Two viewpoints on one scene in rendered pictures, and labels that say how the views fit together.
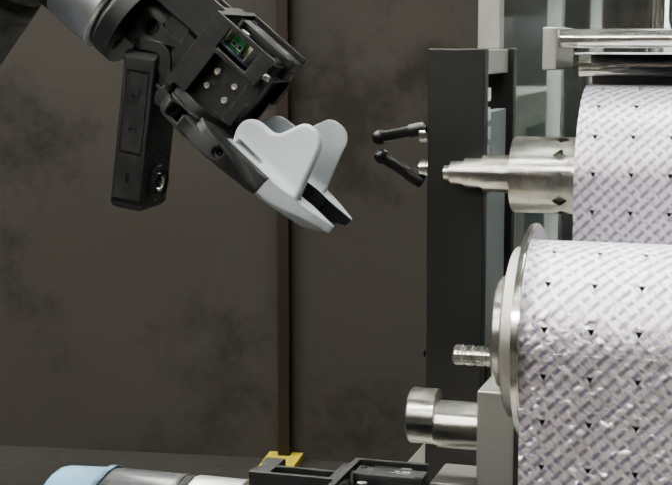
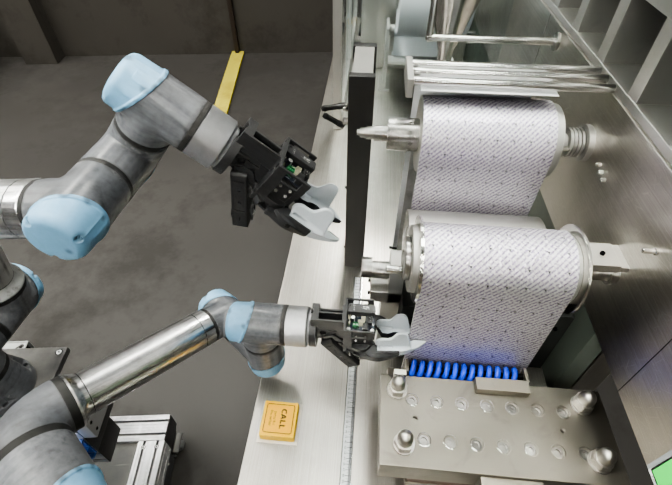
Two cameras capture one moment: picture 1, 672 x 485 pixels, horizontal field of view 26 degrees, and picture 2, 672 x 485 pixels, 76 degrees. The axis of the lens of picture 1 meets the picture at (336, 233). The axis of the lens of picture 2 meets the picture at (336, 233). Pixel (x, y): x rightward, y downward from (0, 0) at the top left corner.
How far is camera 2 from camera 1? 0.64 m
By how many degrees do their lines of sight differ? 39
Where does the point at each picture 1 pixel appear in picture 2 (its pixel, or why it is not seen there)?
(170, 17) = (250, 156)
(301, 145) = (325, 217)
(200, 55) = (272, 183)
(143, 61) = (240, 178)
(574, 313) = (443, 277)
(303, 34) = not seen: outside the picture
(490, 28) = not seen: outside the picture
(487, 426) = (393, 278)
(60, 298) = not seen: outside the picture
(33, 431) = (142, 49)
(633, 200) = (444, 163)
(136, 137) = (241, 205)
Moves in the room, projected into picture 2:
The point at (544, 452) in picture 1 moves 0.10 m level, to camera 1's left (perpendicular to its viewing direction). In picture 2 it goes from (424, 312) to (367, 322)
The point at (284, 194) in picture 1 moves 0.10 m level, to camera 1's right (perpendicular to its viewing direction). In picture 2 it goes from (318, 235) to (383, 226)
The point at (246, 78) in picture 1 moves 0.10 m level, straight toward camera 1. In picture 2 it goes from (297, 193) to (314, 245)
